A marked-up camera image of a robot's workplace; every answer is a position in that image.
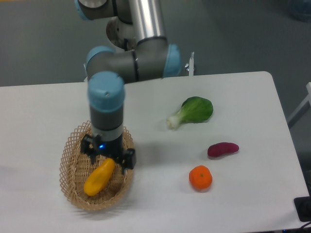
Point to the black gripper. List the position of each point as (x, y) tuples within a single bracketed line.
[(93, 146)]

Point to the yellow mango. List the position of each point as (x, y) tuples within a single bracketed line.
[(99, 178)]

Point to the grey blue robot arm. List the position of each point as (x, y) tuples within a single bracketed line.
[(147, 55)]

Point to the woven wicker basket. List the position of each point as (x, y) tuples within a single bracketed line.
[(75, 168)]

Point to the orange tangerine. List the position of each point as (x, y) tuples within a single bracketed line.
[(200, 177)]

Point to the green bok choy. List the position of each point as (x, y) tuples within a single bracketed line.
[(193, 110)]

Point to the purple sweet potato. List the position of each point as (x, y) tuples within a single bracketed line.
[(222, 148)]

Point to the black device at edge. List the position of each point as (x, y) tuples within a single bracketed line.
[(303, 208)]

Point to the white metal base frame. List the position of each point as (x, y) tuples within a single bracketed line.
[(189, 67)]

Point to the white frame at right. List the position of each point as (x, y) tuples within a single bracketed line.
[(301, 109)]

